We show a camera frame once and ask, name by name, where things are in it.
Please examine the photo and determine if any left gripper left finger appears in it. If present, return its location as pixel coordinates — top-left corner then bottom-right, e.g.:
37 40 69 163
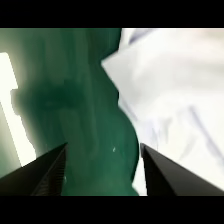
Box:
0 142 69 197

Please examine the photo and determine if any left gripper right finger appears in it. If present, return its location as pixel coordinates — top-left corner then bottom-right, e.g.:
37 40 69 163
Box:
140 142 224 197

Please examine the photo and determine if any white garment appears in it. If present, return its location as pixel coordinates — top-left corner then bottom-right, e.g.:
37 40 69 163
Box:
100 27 224 197

